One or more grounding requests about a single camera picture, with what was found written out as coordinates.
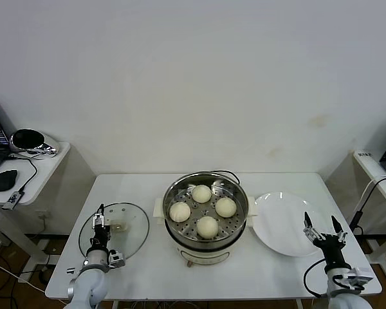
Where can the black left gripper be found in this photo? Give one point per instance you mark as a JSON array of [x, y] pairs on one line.
[[100, 238]]

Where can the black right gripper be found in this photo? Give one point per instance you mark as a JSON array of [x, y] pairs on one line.
[[333, 252]]

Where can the white steamed baozi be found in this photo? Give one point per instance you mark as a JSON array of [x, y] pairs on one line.
[[201, 193], [207, 227], [226, 207], [180, 211]]

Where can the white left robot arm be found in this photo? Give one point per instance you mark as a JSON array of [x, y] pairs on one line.
[[90, 283]]

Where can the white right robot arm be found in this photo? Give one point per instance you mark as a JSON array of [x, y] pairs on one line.
[[344, 296]]

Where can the perforated steel steamer basket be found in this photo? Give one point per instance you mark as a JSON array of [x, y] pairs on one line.
[[235, 225]]

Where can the steel steamer pot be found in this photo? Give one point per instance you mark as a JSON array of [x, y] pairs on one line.
[[202, 256]]

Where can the white round plate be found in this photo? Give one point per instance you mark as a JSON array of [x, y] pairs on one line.
[[283, 222]]

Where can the small USB hub adapter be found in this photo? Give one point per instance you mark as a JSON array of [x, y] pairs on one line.
[[12, 200]]

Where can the black computer mouse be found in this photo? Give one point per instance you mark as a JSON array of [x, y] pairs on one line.
[[5, 181]]

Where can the shiny chrome black device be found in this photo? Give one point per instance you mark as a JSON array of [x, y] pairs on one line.
[[27, 140]]

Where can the white wall socket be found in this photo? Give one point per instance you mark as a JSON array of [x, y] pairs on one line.
[[43, 214]]

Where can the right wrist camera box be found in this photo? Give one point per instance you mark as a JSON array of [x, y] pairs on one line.
[[360, 277]]

